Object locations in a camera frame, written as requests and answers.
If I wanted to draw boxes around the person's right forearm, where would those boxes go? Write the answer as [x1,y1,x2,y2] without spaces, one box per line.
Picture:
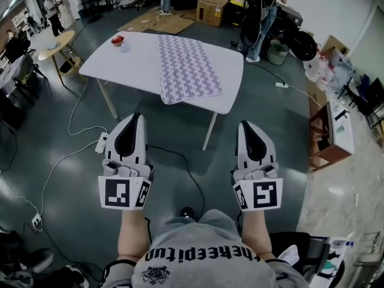
[239,209,276,261]

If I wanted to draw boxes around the black floor cable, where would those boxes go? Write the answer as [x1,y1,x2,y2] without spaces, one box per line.
[146,145,206,221]

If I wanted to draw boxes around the person's grey printed shirt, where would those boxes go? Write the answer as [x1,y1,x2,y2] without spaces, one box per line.
[101,208,310,288]

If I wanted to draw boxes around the white table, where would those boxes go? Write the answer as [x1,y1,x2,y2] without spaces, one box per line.
[78,31,245,152]

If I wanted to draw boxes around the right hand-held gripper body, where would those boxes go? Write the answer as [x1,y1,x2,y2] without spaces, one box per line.
[230,162,284,212]

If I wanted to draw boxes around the purple patterned towel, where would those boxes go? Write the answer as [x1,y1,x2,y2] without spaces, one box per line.
[156,34,223,105]

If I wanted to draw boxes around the white power cable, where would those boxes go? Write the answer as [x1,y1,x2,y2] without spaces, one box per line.
[67,78,109,136]
[38,139,100,219]
[287,85,322,108]

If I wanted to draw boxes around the flat cardboard sheet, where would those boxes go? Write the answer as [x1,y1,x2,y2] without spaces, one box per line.
[116,5,196,35]

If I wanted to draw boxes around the black office chair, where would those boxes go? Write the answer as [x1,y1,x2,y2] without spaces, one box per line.
[269,231,331,282]

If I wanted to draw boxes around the large cardboard box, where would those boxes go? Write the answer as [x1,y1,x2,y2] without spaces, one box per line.
[196,0,229,28]

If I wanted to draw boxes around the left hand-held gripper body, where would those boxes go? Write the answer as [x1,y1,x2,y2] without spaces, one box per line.
[98,158,155,211]

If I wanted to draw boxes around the person's left forearm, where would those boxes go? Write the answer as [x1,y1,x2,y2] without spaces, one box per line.
[117,208,151,263]

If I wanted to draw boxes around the green bucket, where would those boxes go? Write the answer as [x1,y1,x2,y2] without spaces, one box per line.
[266,38,290,66]

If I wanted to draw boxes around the round wooden side table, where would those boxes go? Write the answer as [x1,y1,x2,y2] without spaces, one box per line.
[38,30,85,87]

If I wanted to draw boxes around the yellow box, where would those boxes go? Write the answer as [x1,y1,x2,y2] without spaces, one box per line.
[229,0,246,27]

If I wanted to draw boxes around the wooden cabinet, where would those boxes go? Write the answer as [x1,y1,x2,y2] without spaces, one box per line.
[308,100,355,173]

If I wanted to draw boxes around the white plastic bags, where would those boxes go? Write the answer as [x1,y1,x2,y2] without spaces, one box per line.
[302,50,335,91]

